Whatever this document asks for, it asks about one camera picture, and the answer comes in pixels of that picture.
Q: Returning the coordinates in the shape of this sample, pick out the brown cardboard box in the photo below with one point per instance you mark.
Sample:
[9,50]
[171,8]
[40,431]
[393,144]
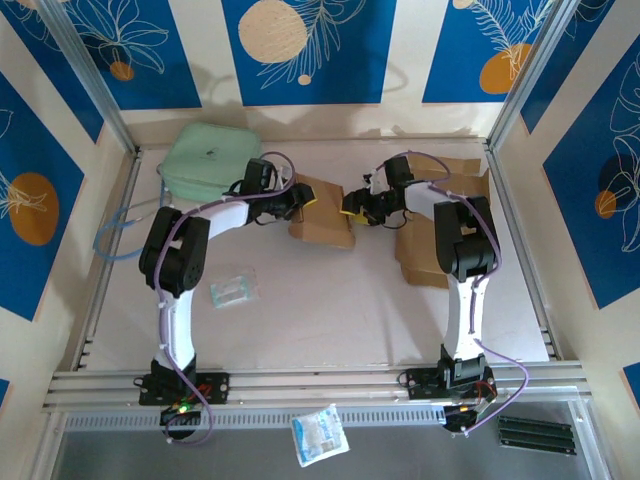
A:
[420,260]
[325,220]

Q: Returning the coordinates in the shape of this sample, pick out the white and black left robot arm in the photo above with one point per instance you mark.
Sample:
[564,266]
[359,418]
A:
[177,325]

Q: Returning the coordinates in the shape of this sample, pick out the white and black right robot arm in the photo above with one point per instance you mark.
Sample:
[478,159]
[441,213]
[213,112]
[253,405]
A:
[462,310]

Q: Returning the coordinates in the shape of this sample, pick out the mint green zip case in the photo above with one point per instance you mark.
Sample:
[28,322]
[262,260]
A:
[210,155]

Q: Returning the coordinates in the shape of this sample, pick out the clear plastic packet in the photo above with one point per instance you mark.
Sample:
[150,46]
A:
[232,290]

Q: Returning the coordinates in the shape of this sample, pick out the blue stethoscope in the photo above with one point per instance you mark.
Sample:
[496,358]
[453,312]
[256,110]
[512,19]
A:
[102,250]

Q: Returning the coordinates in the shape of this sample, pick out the white and blue sachet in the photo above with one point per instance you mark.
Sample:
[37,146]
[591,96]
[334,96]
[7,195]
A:
[320,437]

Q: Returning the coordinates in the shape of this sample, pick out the black ridged block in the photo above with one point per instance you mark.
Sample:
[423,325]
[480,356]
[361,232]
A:
[535,435]

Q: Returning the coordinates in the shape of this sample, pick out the grey metal shelf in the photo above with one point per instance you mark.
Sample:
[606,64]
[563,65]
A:
[150,460]

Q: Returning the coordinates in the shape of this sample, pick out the aluminium side rail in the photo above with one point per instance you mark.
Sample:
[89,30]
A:
[97,310]
[507,200]

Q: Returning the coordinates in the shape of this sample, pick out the aluminium frame cross rail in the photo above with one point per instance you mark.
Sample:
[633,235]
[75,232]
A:
[320,387]

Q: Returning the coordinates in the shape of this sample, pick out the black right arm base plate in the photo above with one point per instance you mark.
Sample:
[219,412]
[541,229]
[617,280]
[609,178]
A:
[420,385]

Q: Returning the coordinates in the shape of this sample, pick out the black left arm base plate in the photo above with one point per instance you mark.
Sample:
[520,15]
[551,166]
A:
[217,387]

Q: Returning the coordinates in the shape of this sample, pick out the aluminium frame post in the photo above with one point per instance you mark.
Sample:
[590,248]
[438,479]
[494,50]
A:
[95,85]
[530,75]

